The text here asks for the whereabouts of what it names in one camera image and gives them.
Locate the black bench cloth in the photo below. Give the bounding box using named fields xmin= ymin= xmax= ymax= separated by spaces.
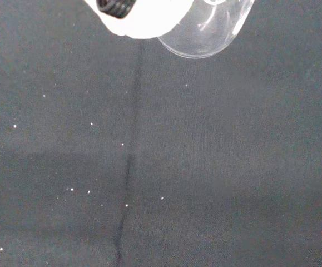
xmin=0 ymin=0 xmax=322 ymax=267

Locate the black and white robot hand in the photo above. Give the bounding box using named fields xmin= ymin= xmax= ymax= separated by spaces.
xmin=84 ymin=0 xmax=206 ymax=39

